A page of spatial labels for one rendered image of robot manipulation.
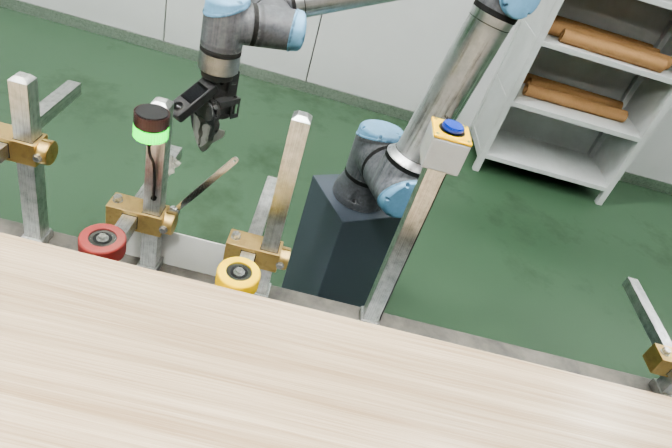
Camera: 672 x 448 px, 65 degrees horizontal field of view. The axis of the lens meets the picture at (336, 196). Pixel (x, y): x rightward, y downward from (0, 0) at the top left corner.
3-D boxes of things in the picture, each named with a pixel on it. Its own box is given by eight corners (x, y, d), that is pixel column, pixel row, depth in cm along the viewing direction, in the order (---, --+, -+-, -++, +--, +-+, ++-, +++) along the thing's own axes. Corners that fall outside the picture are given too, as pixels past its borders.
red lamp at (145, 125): (140, 111, 95) (141, 100, 93) (174, 120, 95) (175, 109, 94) (127, 126, 90) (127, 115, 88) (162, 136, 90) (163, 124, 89)
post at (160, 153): (143, 277, 124) (155, 93, 96) (158, 280, 124) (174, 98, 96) (138, 287, 121) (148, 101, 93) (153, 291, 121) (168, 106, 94)
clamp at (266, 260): (229, 243, 117) (232, 226, 114) (288, 258, 118) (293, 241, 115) (221, 262, 112) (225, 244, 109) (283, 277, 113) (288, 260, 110)
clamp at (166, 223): (115, 209, 114) (115, 191, 111) (177, 225, 115) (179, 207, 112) (103, 226, 109) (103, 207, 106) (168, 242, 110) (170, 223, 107)
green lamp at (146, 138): (140, 123, 96) (140, 112, 95) (173, 131, 96) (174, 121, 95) (126, 139, 91) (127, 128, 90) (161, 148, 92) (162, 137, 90)
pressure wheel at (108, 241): (91, 260, 104) (90, 216, 98) (131, 270, 105) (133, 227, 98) (71, 289, 98) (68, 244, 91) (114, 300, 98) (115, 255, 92)
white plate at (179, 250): (110, 248, 121) (111, 215, 115) (222, 276, 123) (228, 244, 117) (109, 250, 120) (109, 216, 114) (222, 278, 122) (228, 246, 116)
